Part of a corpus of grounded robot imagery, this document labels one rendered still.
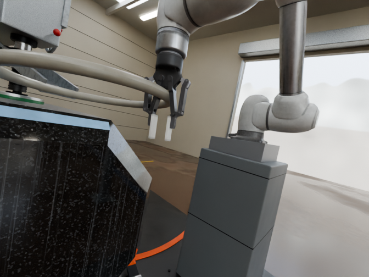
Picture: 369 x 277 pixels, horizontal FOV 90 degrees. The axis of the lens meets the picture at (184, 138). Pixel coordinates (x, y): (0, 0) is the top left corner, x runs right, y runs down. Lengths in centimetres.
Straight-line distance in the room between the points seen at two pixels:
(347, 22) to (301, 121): 482
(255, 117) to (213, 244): 73
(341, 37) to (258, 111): 429
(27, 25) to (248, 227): 137
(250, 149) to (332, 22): 502
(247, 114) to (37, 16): 113
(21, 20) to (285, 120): 129
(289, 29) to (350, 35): 430
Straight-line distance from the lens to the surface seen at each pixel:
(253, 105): 112
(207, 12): 51
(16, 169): 66
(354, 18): 578
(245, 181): 98
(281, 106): 103
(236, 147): 104
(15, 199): 69
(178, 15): 55
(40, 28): 120
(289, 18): 100
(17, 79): 75
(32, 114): 70
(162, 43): 54
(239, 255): 110
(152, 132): 53
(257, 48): 563
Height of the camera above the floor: 90
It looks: 3 degrees down
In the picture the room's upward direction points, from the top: 11 degrees clockwise
